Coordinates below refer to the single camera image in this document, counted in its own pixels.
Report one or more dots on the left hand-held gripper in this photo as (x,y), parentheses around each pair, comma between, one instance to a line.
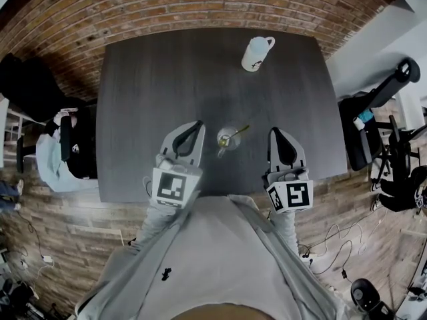
(171,188)

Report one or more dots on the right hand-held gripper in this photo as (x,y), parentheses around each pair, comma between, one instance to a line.
(295,195)

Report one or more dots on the small gold spoon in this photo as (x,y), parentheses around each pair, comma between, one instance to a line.
(222,142)

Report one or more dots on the clear drinking glass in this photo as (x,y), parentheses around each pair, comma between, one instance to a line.
(233,143)

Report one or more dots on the person's left forearm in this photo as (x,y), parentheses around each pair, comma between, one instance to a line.
(156,222)

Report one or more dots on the person's right forearm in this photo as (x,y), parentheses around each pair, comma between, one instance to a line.
(287,228)

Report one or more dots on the black office chair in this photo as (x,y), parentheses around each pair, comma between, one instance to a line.
(400,145)
(360,145)

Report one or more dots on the teal cloth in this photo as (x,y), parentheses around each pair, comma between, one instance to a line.
(366,115)

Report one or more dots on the white mug with black print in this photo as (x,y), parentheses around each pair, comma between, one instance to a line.
(254,55)

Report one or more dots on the black jacket with white logo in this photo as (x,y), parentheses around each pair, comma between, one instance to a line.
(81,145)

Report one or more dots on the person's grey shirt torso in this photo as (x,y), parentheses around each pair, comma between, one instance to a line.
(213,255)

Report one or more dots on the light blue cloth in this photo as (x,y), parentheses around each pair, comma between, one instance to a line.
(53,172)

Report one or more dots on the round black device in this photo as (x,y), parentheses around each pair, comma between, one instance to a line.
(365,293)

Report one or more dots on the white charger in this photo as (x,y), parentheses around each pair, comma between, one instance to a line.
(48,259)

